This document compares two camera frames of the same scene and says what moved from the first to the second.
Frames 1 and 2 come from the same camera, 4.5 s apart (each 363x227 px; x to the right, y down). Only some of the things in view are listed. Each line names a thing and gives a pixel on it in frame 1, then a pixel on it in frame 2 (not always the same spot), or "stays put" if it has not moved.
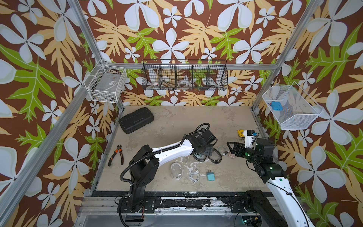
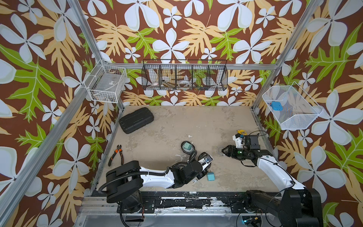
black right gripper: [237, 146] stays put
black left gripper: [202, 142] to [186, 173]
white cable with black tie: [222, 150] stays put
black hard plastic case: [135, 119] stays put
